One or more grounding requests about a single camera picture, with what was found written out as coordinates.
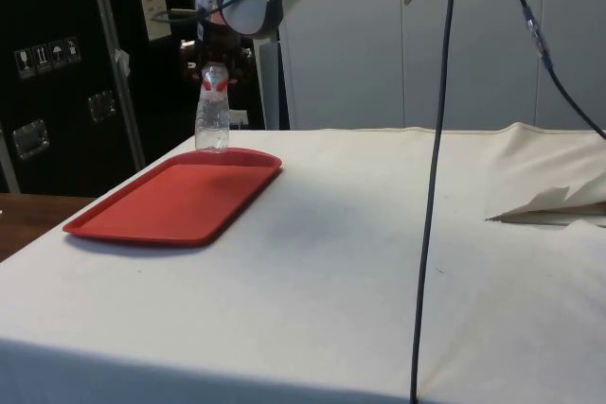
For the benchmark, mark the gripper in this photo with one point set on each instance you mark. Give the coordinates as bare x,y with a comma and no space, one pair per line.
221,44

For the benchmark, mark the clear plastic bottle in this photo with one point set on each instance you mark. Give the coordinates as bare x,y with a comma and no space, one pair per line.
213,115

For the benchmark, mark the red tray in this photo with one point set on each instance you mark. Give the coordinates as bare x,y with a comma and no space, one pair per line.
175,200

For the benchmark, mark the pale locker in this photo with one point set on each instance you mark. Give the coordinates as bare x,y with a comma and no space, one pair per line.
582,21
345,68

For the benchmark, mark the black cabinet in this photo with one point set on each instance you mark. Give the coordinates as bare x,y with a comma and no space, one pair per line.
61,106

